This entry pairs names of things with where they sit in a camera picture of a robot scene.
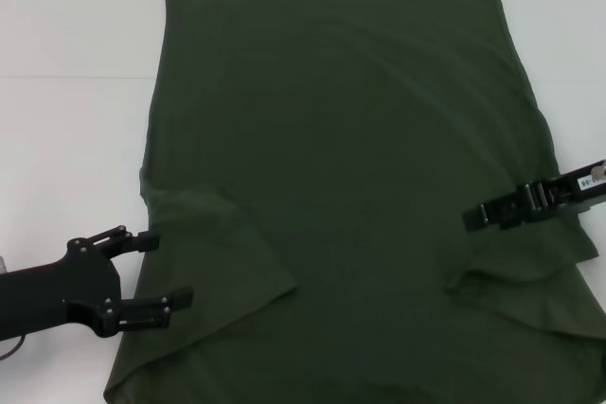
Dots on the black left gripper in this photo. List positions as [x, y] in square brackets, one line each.
[52, 295]

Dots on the silver connector plug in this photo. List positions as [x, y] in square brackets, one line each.
[599, 173]
[2, 264]

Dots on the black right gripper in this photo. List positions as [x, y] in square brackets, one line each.
[568, 191]

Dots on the dark green shirt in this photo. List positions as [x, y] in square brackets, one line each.
[341, 177]

